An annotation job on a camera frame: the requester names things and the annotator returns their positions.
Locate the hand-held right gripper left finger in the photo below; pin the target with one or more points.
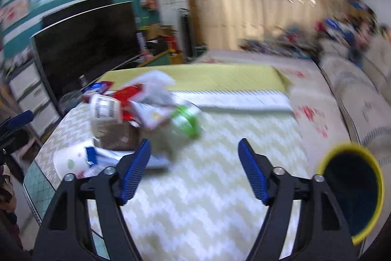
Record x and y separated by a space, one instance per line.
136 170

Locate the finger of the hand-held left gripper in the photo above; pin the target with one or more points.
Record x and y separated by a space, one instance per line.
20 119

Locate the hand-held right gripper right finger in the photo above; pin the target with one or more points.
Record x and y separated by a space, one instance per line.
253 170

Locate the blue and white wrapper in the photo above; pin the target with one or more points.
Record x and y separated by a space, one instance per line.
107 155

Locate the brown round plastic lid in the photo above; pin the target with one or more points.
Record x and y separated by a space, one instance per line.
117 135

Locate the white printed paper cup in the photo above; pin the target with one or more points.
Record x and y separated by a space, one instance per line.
70 161

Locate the white cup with printed label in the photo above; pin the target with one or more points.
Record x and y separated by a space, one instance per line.
105 108

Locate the red and white wrapper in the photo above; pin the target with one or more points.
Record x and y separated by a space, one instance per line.
129 96

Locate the black bin with yellow rim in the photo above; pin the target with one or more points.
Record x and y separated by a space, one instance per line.
351 187

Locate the white drawer cabinet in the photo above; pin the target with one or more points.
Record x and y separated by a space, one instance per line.
33 96

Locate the zigzag patterned tablecloth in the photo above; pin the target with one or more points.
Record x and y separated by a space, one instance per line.
198 203

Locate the white gridded cloth strip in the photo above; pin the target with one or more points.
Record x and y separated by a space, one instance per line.
244 100

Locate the blue and red snack packet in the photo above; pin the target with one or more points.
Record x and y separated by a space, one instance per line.
99 87

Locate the floral floor mat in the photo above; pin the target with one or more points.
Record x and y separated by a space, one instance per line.
311 102

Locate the black flat television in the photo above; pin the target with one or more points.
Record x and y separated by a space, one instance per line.
88 47

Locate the yellow green table mat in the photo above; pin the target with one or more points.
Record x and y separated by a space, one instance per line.
213 77

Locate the beige fabric sofa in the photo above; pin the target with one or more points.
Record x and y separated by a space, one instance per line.
360 96

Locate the floor clutter of books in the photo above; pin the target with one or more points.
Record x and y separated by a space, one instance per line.
281 40

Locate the heap of plush toys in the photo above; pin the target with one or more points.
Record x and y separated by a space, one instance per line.
351 25

